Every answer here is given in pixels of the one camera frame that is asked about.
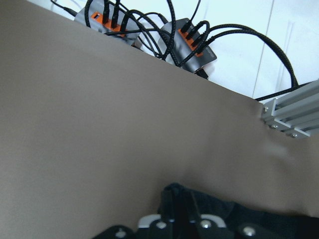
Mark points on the black graphic t-shirt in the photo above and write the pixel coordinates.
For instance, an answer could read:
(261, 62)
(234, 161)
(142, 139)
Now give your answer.
(234, 214)

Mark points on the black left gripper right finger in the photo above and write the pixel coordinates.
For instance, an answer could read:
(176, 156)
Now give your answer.
(188, 209)

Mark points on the red black power strip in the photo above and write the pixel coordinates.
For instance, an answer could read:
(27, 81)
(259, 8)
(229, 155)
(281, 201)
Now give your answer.
(95, 16)
(183, 47)

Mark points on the aluminium profile post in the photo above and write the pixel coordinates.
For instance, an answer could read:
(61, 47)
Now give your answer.
(296, 114)

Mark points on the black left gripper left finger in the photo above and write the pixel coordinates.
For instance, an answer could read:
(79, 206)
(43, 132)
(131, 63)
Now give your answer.
(167, 206)

